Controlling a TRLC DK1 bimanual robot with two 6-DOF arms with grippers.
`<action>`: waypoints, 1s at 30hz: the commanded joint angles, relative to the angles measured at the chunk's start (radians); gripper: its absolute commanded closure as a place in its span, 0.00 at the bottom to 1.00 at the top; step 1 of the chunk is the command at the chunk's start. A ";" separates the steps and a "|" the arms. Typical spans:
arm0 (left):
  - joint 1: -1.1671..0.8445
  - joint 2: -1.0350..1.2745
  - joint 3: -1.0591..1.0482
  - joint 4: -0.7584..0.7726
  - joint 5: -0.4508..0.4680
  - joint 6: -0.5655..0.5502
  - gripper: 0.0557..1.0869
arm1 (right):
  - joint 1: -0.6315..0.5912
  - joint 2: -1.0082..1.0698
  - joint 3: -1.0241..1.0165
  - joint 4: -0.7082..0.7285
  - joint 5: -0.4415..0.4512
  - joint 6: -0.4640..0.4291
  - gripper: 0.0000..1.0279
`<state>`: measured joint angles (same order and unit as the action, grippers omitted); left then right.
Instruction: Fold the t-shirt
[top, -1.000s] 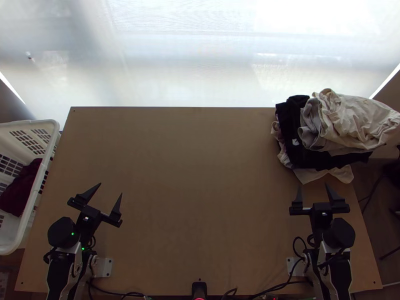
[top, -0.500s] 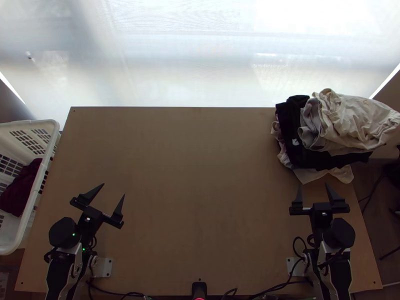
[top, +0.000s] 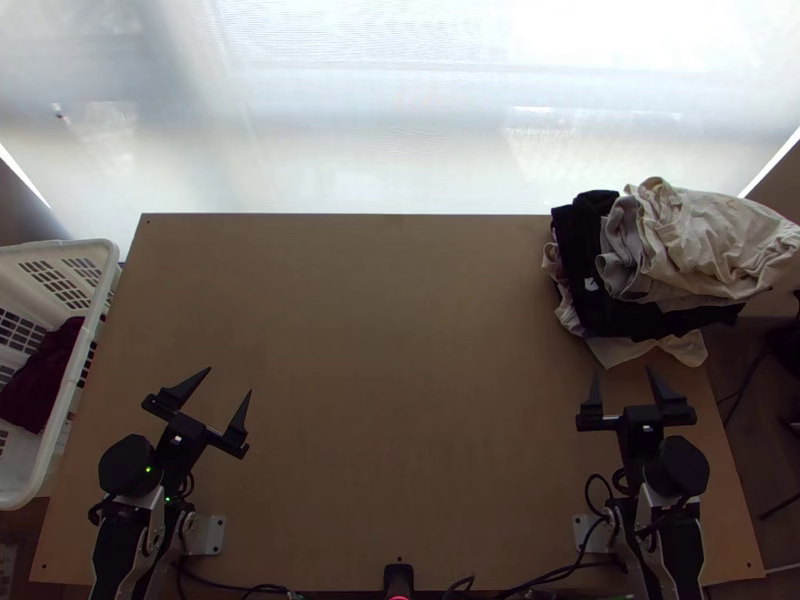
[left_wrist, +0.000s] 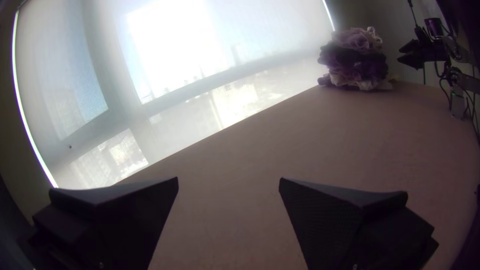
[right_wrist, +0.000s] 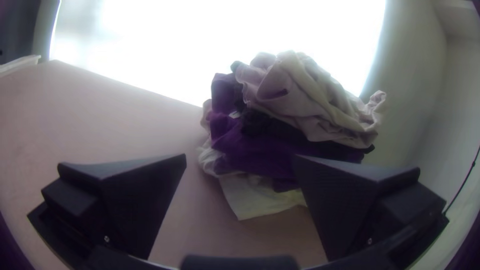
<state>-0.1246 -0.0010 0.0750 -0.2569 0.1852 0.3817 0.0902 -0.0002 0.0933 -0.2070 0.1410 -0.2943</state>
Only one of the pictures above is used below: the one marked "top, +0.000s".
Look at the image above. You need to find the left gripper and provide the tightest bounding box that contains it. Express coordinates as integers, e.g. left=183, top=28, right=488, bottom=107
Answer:
left=142, top=367, right=254, bottom=486

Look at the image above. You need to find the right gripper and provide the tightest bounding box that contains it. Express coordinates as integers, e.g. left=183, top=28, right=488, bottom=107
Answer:
left=576, top=365, right=698, bottom=486

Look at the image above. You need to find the maroon t-shirt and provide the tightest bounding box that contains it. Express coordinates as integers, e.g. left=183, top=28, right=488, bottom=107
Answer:
left=0, top=315, right=88, bottom=434

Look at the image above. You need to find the heap of clothes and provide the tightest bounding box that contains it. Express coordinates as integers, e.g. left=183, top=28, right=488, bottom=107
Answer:
left=540, top=176, right=800, bottom=370

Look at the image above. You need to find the white laundry basket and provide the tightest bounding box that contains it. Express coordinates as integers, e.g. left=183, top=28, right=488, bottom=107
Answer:
left=0, top=238, right=121, bottom=511

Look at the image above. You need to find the black cable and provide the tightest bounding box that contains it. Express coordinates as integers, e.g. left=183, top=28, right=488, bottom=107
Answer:
left=174, top=552, right=308, bottom=600
left=440, top=557, right=629, bottom=600
left=715, top=346, right=776, bottom=404

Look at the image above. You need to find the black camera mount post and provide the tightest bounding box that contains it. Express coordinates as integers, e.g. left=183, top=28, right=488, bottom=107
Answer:
left=382, top=562, right=415, bottom=600

